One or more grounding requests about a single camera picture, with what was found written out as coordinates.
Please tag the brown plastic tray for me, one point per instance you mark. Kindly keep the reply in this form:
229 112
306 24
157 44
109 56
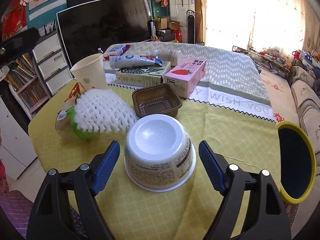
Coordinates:
158 99

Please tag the white pill bottle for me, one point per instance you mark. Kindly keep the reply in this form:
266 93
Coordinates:
174 56

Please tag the white blue tube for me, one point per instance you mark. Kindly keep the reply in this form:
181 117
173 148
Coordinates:
129 61

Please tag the white paper cup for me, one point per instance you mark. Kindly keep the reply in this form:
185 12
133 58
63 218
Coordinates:
90 72

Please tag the large black television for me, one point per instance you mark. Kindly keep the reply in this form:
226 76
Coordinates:
98 24

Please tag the cluttered low glass shelf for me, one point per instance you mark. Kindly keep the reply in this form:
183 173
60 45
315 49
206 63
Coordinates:
273 64

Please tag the bookshelf with books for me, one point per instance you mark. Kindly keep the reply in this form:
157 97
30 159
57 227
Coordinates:
24 81

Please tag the yellow patterned tablecloth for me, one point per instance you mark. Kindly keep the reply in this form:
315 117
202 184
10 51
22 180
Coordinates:
248 142

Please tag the red fire extinguisher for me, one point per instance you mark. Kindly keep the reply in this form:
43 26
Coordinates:
178 35

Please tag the beige sofa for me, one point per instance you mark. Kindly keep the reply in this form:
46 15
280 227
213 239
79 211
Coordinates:
307 104

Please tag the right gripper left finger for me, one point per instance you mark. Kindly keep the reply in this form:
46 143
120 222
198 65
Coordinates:
51 216

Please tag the pink strawberry milk carton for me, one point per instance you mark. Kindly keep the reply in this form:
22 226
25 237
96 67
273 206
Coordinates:
186 76

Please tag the green floral box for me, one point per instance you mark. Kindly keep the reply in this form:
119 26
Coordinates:
145 76

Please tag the floral bed sheet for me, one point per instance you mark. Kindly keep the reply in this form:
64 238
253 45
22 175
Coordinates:
280 96

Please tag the grey chevron tablecloth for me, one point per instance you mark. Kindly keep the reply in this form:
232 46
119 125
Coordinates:
207 75

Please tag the yellow rim black trash bin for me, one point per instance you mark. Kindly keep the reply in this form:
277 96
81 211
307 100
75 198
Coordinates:
297 163

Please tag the cream window curtains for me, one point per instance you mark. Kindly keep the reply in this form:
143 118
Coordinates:
261 24

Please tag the blue box on red tray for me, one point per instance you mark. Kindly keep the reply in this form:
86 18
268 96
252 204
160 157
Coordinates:
117 50

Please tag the white tall air conditioner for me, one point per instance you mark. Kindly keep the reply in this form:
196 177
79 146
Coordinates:
178 12

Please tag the white drawer cabinet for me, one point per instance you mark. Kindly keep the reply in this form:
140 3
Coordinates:
51 64

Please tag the white foam fruit net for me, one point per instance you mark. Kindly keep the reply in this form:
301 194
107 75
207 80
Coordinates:
103 111

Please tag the black tower fan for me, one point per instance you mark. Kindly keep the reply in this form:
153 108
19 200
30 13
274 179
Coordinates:
190 27

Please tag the white instant noodle bowl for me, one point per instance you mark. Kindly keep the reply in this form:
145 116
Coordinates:
158 153

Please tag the red snack wrapper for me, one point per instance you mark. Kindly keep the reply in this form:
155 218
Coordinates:
75 94

